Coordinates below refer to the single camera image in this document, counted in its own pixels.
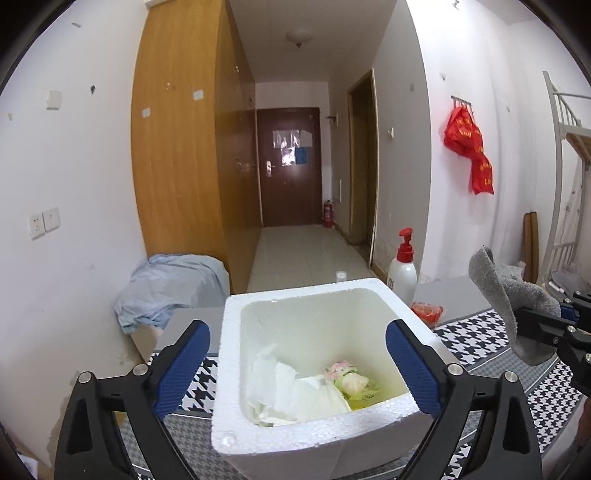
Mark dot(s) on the red plastic bag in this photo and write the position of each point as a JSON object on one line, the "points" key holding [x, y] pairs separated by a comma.
{"points": [[482, 177], [464, 134]]}

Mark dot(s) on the brown wooden planks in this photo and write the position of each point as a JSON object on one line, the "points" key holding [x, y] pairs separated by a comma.
{"points": [[532, 244]]}

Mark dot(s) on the white wall switch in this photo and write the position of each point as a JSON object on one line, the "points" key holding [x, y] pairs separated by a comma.
{"points": [[51, 218]]}

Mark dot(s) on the white pump bottle red cap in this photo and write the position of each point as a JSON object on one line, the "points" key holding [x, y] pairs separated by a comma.
{"points": [[402, 277]]}

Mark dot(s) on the white wall socket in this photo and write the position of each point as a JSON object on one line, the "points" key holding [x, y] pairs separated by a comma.
{"points": [[37, 226]]}

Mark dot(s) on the red snack packet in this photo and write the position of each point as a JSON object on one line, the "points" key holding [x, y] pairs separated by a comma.
{"points": [[427, 314]]}

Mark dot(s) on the dark brown door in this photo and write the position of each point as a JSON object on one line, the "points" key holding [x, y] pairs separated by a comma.
{"points": [[288, 194]]}

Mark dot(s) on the grey cloth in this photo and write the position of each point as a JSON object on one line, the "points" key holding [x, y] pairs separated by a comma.
{"points": [[503, 290]]}

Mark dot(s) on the metal wall hook rack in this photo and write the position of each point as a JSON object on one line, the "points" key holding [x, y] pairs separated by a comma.
{"points": [[461, 100]]}

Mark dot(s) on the clear plastic cup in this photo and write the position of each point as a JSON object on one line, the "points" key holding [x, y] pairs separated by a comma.
{"points": [[341, 276]]}

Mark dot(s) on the white wall box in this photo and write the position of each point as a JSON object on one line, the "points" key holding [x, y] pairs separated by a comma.
{"points": [[54, 99]]}

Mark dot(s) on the wooden wardrobe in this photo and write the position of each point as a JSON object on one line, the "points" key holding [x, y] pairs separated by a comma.
{"points": [[180, 152]]}

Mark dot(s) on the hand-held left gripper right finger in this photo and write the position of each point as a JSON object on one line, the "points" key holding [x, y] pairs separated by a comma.
{"points": [[415, 369]]}

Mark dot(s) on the red fire extinguisher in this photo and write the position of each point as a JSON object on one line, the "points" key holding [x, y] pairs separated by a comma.
{"points": [[328, 214]]}

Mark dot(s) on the white foam box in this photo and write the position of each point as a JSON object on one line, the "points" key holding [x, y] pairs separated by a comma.
{"points": [[314, 438]]}

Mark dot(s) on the ceiling lamp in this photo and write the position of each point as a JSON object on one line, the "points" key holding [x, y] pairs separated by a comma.
{"points": [[299, 37]]}

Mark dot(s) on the wooden side door frame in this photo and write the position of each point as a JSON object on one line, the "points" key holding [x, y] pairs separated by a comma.
{"points": [[371, 175]]}

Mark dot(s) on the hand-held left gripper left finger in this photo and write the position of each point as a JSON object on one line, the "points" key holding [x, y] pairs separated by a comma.
{"points": [[180, 369]]}

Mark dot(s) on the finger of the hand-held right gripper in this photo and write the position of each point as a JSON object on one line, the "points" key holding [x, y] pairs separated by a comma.
{"points": [[540, 325], [570, 308]]}

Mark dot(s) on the metal bunk bed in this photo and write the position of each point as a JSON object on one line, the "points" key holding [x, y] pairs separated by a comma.
{"points": [[561, 115]]}

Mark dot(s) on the light blue cloth pile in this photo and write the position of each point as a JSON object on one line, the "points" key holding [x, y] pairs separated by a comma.
{"points": [[171, 286]]}

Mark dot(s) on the houndstooth tablecloth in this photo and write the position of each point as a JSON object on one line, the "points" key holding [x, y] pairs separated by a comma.
{"points": [[466, 341]]}

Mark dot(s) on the white paper tissue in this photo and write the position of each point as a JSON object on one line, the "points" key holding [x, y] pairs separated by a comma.
{"points": [[304, 397]]}

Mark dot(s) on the green plastic bag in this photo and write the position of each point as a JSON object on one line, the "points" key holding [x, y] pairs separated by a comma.
{"points": [[353, 381]]}

